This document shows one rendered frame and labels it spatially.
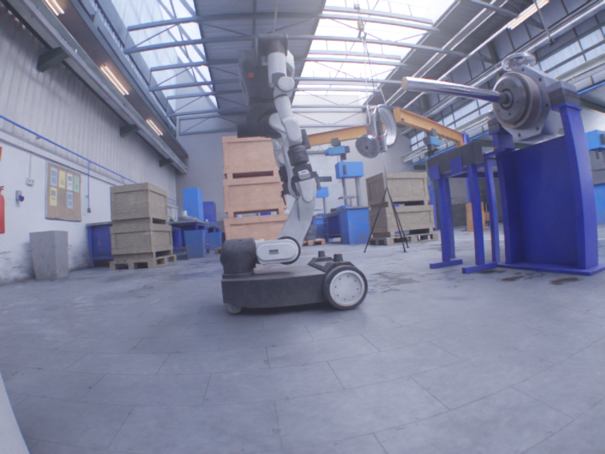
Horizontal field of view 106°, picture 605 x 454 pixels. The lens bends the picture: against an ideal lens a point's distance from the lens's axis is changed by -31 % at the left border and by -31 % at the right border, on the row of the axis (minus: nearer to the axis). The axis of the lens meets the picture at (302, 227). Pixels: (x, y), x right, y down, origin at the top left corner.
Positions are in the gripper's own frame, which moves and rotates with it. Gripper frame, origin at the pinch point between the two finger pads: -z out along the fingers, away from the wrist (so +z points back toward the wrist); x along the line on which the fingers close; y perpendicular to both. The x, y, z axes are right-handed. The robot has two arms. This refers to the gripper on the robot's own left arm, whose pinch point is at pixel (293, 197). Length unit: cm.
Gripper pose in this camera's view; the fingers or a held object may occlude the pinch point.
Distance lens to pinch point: 190.7
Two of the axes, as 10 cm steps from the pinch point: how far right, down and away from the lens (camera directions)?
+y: -1.7, 0.3, 9.9
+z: -2.8, -9.6, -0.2
